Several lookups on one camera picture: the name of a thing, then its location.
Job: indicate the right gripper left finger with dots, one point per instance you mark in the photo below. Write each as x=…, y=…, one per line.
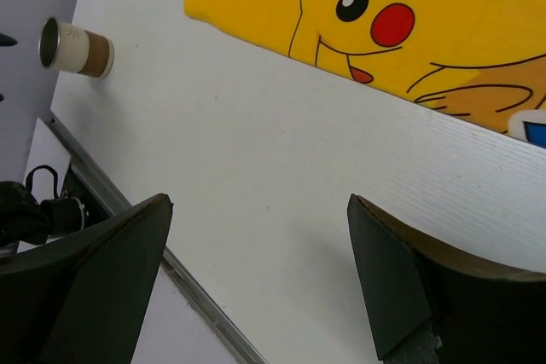
x=83, y=298

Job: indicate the yellow pikachu cloth napkin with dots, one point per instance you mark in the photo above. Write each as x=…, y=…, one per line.
x=482, y=61

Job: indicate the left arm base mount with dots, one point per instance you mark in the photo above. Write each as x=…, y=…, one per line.
x=26, y=219

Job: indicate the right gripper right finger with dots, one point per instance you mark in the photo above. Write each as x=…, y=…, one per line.
x=430, y=302

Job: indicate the paper cup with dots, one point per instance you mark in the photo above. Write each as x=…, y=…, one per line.
x=65, y=47

